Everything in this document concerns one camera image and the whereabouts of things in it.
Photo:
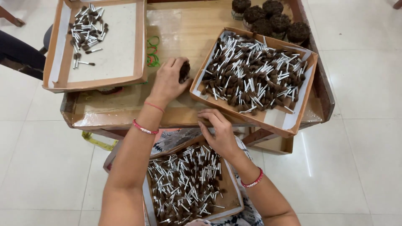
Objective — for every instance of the person's left hand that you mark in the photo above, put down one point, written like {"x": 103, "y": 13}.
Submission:
{"x": 165, "y": 84}

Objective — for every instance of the pile of green rubber bands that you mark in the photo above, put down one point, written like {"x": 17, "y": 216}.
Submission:
{"x": 153, "y": 55}

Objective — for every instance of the person's right hand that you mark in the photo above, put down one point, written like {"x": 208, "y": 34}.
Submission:
{"x": 223, "y": 135}

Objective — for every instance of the small cardboard box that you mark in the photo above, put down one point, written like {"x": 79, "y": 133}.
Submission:
{"x": 276, "y": 146}

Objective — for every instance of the wooden chair leg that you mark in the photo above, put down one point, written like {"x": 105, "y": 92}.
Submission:
{"x": 12, "y": 18}

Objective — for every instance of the red beaded bangle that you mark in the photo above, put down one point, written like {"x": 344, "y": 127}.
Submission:
{"x": 252, "y": 182}
{"x": 144, "y": 128}

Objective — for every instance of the red thread wristband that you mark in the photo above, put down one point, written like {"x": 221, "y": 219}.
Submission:
{"x": 154, "y": 106}

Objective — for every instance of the brown bristle handful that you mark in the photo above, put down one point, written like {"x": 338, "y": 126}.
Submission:
{"x": 184, "y": 72}

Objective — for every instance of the wooden table with raised rim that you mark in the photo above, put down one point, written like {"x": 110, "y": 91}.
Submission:
{"x": 182, "y": 34}

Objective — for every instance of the cardboard tray with white lining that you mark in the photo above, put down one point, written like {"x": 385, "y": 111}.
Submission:
{"x": 273, "y": 121}
{"x": 119, "y": 47}
{"x": 231, "y": 197}

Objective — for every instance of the yellow strip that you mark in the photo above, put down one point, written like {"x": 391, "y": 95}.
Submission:
{"x": 99, "y": 142}

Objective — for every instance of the cluster of tied brush bundles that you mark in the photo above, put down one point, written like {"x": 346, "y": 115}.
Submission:
{"x": 271, "y": 23}

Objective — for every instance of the dark stool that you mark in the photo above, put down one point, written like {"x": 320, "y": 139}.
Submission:
{"x": 47, "y": 37}

